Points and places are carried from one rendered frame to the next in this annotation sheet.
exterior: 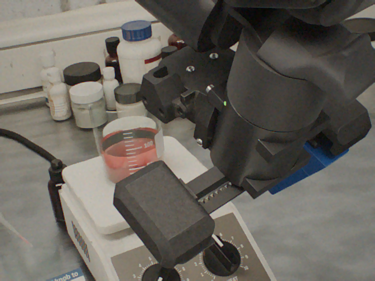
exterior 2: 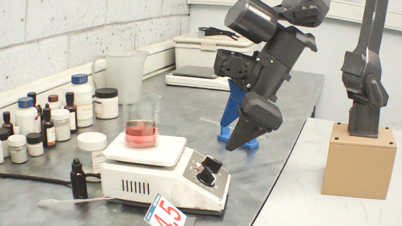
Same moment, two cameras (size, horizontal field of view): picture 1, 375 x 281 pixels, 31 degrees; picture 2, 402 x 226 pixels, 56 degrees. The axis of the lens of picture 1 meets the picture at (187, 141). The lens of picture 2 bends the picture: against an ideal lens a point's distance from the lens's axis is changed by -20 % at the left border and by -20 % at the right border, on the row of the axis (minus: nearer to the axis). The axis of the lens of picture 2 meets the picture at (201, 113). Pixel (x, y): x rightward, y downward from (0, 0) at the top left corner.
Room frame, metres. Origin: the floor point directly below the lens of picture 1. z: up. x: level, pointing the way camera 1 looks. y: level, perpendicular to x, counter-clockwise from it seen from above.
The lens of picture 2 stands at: (0.10, 0.61, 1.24)
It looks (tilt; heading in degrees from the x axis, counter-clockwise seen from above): 15 degrees down; 300
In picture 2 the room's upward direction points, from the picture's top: 2 degrees clockwise
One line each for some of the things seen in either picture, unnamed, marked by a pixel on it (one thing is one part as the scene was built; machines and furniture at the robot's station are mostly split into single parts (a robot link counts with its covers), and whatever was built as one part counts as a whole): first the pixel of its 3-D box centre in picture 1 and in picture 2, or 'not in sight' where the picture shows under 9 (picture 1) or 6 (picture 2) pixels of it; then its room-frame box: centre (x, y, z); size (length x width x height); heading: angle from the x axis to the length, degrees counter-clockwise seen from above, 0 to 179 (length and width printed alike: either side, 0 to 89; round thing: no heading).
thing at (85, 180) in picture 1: (139, 180); (145, 148); (0.53, 0.05, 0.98); 0.12 x 0.12 x 0.01; 23
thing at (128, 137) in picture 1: (126, 137); (140, 123); (0.54, 0.05, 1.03); 0.07 x 0.06 x 0.08; 109
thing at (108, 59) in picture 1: (116, 65); (7, 129); (0.93, 0.09, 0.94); 0.03 x 0.03 x 0.08
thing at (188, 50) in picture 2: not in sight; (219, 52); (1.02, -1.10, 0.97); 0.37 x 0.31 x 0.14; 104
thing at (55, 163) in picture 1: (62, 187); (77, 176); (0.62, 0.14, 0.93); 0.03 x 0.03 x 0.07
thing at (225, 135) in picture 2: not in sight; (238, 135); (0.53, -0.29, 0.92); 0.10 x 0.03 x 0.04; 167
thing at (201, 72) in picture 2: not in sight; (207, 77); (0.90, -0.80, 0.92); 0.26 x 0.19 x 0.05; 12
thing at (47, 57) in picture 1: (51, 78); not in sight; (0.92, 0.19, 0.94); 0.03 x 0.03 x 0.08
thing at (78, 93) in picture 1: (89, 105); (17, 149); (0.84, 0.13, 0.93); 0.05 x 0.05 x 0.05
